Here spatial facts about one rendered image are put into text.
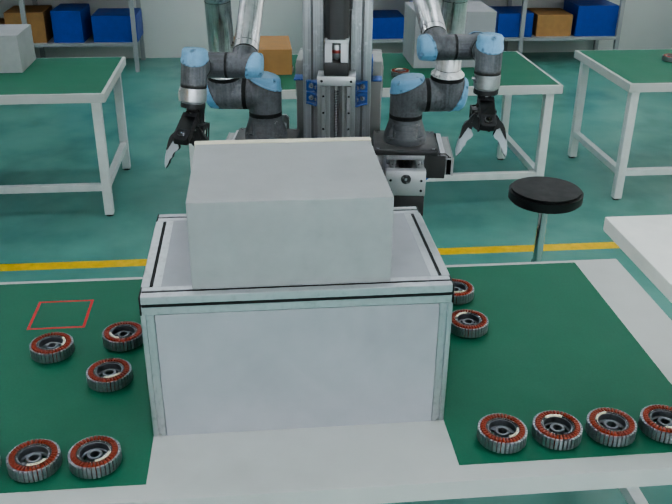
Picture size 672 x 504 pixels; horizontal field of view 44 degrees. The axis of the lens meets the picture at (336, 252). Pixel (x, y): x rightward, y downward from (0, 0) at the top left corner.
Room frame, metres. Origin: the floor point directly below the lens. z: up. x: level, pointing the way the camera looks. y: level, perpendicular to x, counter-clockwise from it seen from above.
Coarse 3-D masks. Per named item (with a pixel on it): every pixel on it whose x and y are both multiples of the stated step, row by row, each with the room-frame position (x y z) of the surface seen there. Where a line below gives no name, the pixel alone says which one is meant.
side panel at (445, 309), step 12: (444, 312) 1.59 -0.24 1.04; (444, 324) 1.59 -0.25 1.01; (444, 336) 1.59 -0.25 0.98; (444, 348) 1.58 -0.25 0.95; (444, 360) 1.58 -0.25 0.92; (444, 372) 1.58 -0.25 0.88; (444, 384) 1.58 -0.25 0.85; (444, 396) 1.58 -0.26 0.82; (432, 408) 1.58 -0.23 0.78; (432, 420) 1.58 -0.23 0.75
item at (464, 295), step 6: (456, 282) 2.21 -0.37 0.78; (462, 282) 2.21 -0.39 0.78; (468, 282) 2.21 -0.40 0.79; (456, 288) 2.19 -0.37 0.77; (462, 288) 2.20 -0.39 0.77; (468, 288) 2.17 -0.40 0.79; (456, 294) 2.13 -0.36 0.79; (462, 294) 2.13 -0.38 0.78; (468, 294) 2.14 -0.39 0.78; (456, 300) 2.13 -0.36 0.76; (462, 300) 2.13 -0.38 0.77; (468, 300) 2.14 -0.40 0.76
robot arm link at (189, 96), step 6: (180, 90) 2.31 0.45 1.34; (186, 90) 2.29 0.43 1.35; (192, 90) 2.28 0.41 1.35; (198, 90) 2.29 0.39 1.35; (204, 90) 2.30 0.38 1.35; (180, 96) 2.31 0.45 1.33; (186, 96) 2.28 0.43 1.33; (192, 96) 2.28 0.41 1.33; (198, 96) 2.29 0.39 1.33; (204, 96) 2.30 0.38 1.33; (186, 102) 2.29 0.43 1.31; (192, 102) 2.28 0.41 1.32; (198, 102) 2.29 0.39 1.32; (204, 102) 2.30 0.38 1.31
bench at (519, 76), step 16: (384, 64) 5.16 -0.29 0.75; (400, 64) 5.17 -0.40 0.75; (512, 64) 5.19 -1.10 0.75; (528, 64) 5.20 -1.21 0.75; (288, 80) 4.75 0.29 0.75; (384, 80) 4.77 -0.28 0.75; (512, 80) 4.79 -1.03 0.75; (528, 80) 4.79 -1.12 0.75; (544, 80) 4.80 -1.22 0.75; (288, 96) 4.53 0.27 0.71; (384, 96) 4.59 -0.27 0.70; (544, 96) 4.74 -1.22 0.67; (544, 112) 4.72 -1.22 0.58; (544, 128) 4.72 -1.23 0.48; (512, 144) 5.26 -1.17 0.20; (544, 144) 4.72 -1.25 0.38; (192, 160) 4.51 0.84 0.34; (528, 160) 4.94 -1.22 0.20; (544, 160) 4.73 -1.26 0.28; (448, 176) 4.67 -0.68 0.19; (464, 176) 4.68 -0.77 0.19; (480, 176) 4.69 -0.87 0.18; (496, 176) 4.70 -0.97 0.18; (512, 176) 4.71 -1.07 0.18; (528, 176) 4.72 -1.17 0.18
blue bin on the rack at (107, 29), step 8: (104, 8) 8.35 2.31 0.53; (112, 8) 8.35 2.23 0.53; (120, 8) 8.36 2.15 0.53; (128, 8) 8.36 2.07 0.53; (136, 8) 8.37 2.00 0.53; (96, 16) 7.95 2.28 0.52; (104, 16) 7.95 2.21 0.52; (112, 16) 7.96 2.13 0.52; (120, 16) 7.97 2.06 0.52; (128, 16) 7.97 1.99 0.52; (136, 16) 8.02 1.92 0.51; (96, 24) 7.95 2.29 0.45; (104, 24) 7.95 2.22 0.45; (112, 24) 7.96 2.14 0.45; (120, 24) 7.97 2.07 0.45; (128, 24) 7.97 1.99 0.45; (136, 24) 7.98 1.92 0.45; (96, 32) 7.95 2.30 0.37; (104, 32) 7.95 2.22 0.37; (112, 32) 7.96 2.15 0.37; (120, 32) 7.97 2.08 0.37; (128, 32) 7.97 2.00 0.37; (96, 40) 7.95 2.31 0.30; (104, 40) 7.95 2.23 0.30; (112, 40) 7.96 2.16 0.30; (120, 40) 7.97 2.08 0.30; (128, 40) 7.97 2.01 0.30
